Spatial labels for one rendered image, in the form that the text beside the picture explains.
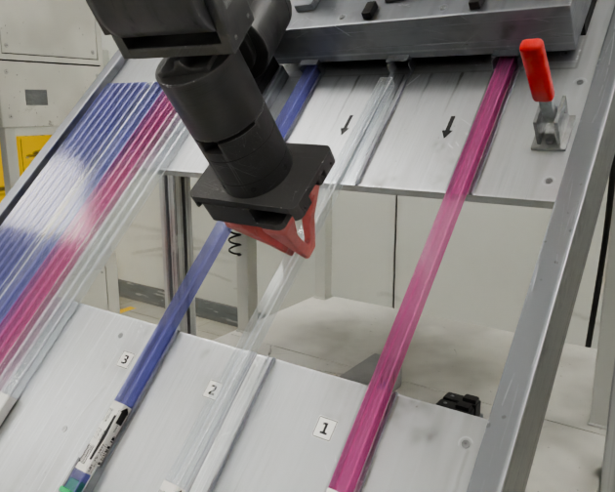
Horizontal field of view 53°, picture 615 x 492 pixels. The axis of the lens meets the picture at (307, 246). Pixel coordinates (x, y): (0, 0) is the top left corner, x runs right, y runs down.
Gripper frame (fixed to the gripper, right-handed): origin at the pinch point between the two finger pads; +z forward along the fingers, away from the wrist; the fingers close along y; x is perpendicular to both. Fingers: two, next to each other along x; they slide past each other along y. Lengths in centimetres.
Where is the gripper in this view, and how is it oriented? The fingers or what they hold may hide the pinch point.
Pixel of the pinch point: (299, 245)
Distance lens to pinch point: 54.0
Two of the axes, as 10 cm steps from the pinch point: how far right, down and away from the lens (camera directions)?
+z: 3.4, 6.2, 7.1
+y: -8.4, -1.4, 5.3
